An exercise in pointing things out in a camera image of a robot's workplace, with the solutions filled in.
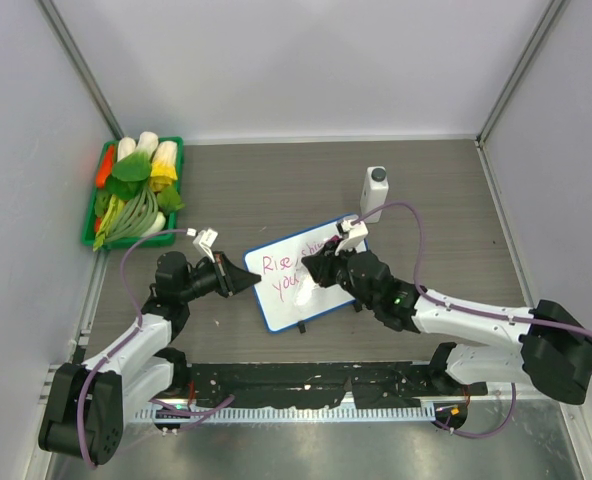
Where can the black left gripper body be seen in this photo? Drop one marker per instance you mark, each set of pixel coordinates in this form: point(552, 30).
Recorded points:
point(222, 275)

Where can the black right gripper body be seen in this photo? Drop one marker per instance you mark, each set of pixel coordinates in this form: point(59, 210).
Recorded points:
point(342, 275)

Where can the blue-framed whiteboard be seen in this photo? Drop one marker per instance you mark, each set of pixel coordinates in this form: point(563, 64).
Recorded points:
point(286, 294)

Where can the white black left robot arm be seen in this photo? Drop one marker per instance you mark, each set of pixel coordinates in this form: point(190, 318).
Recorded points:
point(90, 403)

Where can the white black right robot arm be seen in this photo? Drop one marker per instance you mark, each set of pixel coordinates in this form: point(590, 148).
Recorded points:
point(544, 346)

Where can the white bottle black cap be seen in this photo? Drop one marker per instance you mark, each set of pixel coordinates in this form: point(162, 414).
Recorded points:
point(374, 192)

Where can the green toy bean bundle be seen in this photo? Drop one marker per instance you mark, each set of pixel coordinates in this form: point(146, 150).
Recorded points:
point(136, 217)

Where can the yellow white toy napa cabbage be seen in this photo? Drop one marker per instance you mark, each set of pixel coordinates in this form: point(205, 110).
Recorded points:
point(163, 166)

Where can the yellow green toy stalks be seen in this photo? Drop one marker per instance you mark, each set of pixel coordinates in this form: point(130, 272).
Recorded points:
point(114, 208)

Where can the green plastic vegetable tray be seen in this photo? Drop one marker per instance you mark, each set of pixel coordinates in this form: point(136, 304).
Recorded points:
point(127, 179)

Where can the white green toy cabbage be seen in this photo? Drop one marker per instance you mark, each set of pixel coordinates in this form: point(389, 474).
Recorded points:
point(147, 143)

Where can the orange toy carrot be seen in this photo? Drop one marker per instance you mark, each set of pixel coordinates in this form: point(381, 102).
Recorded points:
point(105, 167)

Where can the white toy bok choy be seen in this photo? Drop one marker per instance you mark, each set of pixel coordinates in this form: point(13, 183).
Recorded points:
point(126, 146)

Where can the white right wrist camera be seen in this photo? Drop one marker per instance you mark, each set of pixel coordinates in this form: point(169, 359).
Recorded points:
point(351, 233)

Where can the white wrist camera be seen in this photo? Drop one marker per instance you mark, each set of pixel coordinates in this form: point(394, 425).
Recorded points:
point(351, 233)
point(203, 241)

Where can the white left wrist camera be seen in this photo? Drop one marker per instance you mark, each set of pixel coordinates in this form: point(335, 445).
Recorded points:
point(203, 241)

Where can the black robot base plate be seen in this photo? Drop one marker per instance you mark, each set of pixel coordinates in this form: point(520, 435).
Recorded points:
point(316, 385)

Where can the white slotted cable duct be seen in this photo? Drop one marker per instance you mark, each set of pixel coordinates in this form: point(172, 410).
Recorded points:
point(346, 412)

